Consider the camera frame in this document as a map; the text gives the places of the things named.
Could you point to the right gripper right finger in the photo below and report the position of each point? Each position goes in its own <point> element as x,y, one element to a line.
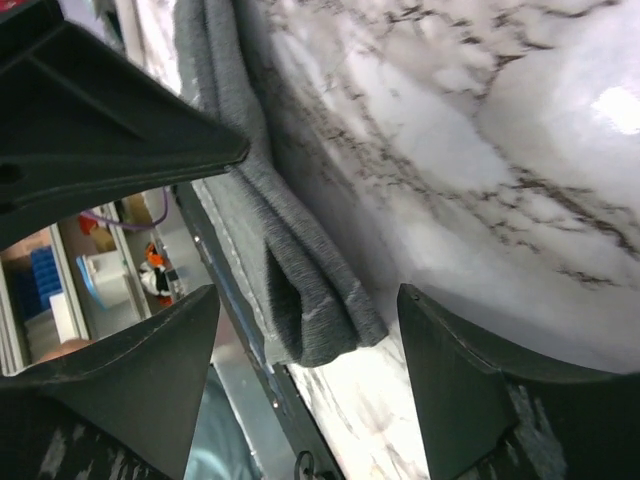
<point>491,409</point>

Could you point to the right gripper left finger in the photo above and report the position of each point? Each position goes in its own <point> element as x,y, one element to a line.
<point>124,407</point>

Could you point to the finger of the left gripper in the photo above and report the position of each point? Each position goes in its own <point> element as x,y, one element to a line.
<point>81,126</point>

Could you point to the grey cloth napkin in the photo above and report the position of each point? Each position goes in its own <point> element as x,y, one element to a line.
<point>308,303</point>

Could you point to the penguin toy in background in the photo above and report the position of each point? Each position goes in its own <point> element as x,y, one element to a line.
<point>152,273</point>

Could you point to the blue bins in background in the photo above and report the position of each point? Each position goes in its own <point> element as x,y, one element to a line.
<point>36,280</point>

